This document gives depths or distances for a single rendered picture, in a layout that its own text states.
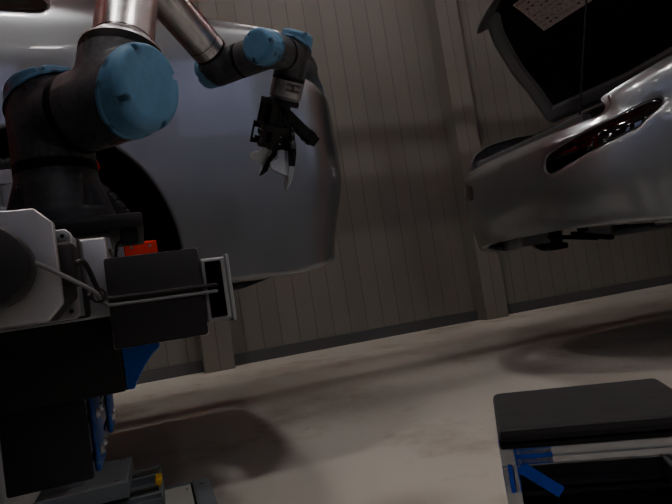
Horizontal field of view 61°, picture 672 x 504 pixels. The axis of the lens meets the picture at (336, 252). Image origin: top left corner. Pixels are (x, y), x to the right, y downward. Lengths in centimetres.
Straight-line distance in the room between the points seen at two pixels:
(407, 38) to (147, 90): 684
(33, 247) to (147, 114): 38
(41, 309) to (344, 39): 687
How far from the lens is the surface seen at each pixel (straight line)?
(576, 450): 128
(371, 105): 705
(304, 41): 137
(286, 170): 135
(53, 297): 48
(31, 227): 49
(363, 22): 744
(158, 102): 84
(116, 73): 81
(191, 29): 128
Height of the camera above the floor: 68
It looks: 3 degrees up
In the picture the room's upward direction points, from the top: 9 degrees counter-clockwise
